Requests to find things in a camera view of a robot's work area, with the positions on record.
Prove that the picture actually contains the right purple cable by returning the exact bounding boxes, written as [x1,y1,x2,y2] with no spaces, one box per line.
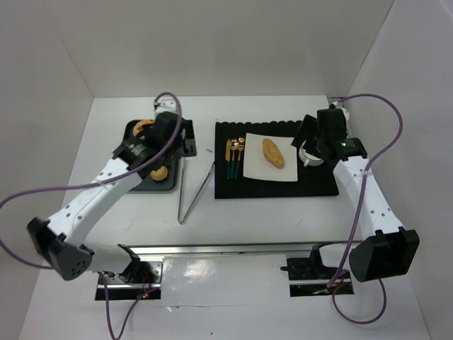
[327,93,404,325]

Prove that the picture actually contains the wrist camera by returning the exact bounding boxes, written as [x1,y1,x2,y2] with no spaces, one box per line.
[329,101,350,121]
[151,111,180,142]

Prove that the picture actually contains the gold spoon teal handle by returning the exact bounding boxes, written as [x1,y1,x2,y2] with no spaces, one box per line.
[230,139,239,179]

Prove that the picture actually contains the aluminium table rail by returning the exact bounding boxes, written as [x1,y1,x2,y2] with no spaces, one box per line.
[129,241,345,256]

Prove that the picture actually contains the gold knife teal handle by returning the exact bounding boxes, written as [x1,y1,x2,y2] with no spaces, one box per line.
[225,139,231,180]

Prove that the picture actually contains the round bread roll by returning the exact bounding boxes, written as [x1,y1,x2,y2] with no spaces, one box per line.
[149,166,168,182]

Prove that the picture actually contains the long bread roll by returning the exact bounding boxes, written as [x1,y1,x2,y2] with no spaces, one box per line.
[262,138,285,169]

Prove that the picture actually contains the glazed ring doughnut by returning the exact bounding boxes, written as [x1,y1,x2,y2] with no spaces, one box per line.
[132,120,155,137]

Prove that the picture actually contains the white round cup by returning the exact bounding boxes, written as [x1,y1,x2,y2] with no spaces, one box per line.
[298,142,323,167]

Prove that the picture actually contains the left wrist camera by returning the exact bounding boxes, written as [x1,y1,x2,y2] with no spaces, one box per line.
[151,111,180,142]

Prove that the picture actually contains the white square plate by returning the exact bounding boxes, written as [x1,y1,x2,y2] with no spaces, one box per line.
[243,133,299,182]

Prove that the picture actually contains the black baking tray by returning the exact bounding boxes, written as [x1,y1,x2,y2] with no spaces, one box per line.
[122,119,183,194]

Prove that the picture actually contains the steel tongs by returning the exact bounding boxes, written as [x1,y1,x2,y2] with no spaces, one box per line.
[177,158,215,225]

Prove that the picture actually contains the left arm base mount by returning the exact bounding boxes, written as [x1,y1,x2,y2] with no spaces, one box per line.
[95,256,164,301]

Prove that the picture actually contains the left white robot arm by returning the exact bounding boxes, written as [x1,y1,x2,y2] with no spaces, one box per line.
[27,112,197,281]

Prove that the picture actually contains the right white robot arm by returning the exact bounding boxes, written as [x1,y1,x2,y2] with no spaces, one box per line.
[183,106,420,283]

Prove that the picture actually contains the black placemat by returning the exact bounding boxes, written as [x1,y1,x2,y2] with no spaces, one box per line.
[214,120,339,200]

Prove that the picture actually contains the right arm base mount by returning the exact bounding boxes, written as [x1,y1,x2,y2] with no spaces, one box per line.
[280,245,354,298]

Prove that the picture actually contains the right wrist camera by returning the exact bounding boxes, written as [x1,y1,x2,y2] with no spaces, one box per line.
[329,101,350,121]

